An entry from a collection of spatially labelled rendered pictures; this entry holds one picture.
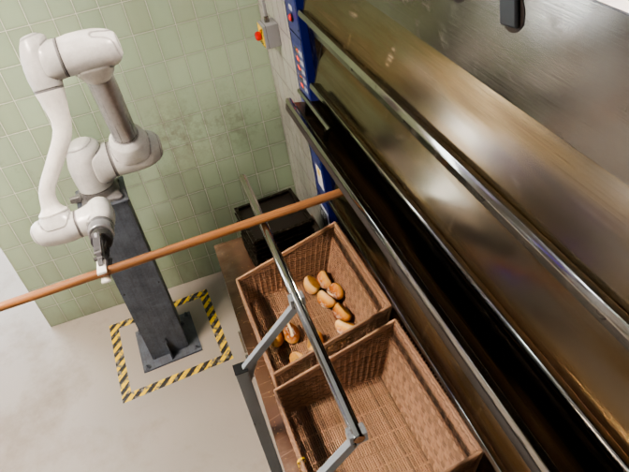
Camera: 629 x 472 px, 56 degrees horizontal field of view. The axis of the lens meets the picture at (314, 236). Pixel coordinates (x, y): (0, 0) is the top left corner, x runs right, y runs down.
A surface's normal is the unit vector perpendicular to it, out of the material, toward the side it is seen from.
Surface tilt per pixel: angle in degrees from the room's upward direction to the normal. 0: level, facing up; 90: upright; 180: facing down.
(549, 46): 90
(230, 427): 0
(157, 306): 90
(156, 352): 90
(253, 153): 90
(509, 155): 70
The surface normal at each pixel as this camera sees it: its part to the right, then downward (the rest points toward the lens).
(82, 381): -0.14, -0.76
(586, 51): -0.94, 0.30
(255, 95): 0.31, 0.57
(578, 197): -0.93, 0.03
